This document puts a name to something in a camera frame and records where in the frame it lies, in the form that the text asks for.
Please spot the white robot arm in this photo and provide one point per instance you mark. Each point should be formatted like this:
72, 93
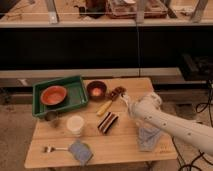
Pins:
147, 108

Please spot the dark brown bowl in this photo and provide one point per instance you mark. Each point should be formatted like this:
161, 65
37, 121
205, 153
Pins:
96, 90

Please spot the striped brown white block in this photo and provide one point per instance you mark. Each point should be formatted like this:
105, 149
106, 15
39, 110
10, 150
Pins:
107, 122

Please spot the white plastic cup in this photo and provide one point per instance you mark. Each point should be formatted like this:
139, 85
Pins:
75, 125

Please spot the green plastic tray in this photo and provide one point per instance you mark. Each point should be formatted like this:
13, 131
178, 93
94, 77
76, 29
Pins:
76, 96

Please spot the orange bowl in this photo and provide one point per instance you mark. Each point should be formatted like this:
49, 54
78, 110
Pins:
53, 95

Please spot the grey cloth right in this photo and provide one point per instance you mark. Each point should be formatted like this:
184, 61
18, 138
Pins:
148, 138

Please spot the small metal cup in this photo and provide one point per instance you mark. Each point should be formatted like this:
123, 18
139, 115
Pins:
52, 118

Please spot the blue grey cloth left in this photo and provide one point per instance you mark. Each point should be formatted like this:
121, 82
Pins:
81, 152

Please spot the metal fork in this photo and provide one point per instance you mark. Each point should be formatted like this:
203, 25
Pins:
50, 149

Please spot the yellow handled brown brush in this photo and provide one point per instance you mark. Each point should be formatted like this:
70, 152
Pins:
111, 96

